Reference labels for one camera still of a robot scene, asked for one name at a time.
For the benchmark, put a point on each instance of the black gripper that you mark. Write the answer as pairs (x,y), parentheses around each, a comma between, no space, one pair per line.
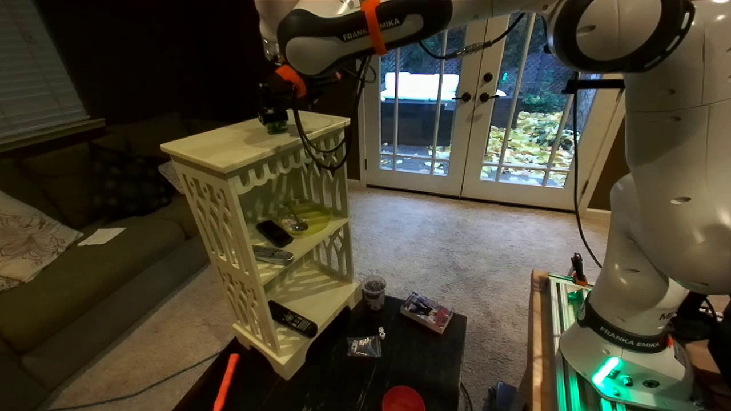
(276,92)

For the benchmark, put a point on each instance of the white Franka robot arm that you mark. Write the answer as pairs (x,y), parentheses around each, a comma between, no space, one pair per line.
(670,191)

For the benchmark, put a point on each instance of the white lattice shelf cabinet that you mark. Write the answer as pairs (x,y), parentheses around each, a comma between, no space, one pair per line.
(229,145)

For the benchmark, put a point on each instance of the black smartphone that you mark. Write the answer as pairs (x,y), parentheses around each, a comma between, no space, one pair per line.
(276,233)

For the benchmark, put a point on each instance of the grey flat remote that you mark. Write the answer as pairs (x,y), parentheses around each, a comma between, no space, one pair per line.
(272,255)

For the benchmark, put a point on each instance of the dark patterned cushion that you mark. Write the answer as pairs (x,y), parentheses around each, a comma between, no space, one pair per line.
(129,184)

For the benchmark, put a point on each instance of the white glass french door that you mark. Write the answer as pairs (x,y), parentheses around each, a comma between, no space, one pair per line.
(450,137)
(583,178)

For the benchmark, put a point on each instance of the black remote control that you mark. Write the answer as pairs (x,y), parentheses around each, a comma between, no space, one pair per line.
(293,321)

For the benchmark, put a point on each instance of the small glass cup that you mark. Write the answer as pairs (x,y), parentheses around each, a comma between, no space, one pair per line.
(374,296)

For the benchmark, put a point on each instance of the white paper slip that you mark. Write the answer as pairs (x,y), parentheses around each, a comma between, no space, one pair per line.
(101,235)

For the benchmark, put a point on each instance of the clear plastic bag of dice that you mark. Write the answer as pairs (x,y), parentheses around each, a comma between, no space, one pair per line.
(365,347)

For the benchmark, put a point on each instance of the window blinds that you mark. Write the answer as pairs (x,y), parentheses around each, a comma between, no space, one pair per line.
(37,76)

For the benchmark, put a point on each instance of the dark couch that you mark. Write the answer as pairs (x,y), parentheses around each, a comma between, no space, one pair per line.
(93,282)

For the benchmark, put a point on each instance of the red stick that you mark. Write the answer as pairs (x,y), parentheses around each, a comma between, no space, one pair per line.
(226,380)

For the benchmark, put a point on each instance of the patterned light pillow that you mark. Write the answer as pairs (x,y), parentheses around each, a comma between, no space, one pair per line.
(31,240)

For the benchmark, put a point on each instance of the black boom stand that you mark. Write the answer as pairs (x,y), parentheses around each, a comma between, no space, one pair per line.
(595,86)

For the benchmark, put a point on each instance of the blue object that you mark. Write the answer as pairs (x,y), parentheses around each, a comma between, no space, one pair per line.
(504,397)

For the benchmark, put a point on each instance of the wooden robot mount platform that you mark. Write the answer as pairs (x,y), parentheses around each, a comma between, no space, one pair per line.
(539,342)

